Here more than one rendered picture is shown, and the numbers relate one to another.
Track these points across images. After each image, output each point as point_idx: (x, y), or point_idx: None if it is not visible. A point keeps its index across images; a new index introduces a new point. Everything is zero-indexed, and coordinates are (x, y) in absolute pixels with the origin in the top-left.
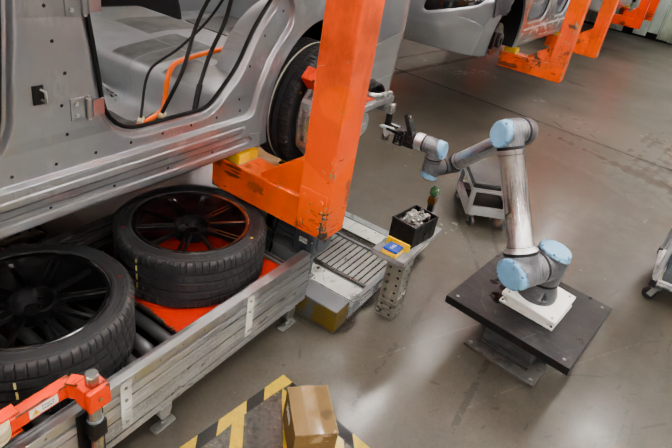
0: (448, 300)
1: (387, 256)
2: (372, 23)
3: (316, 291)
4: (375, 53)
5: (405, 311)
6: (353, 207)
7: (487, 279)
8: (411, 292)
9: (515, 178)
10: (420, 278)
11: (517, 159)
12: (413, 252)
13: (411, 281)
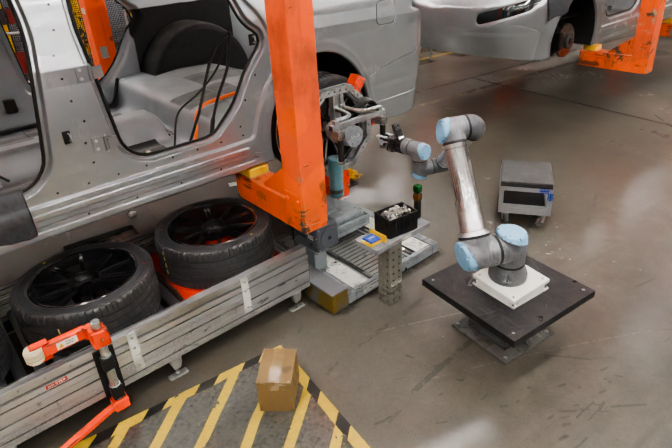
0: (424, 284)
1: (365, 246)
2: (305, 54)
3: (322, 280)
4: (384, 74)
5: (407, 298)
6: None
7: None
8: (419, 282)
9: (457, 169)
10: (433, 271)
11: (456, 152)
12: (390, 242)
13: (423, 273)
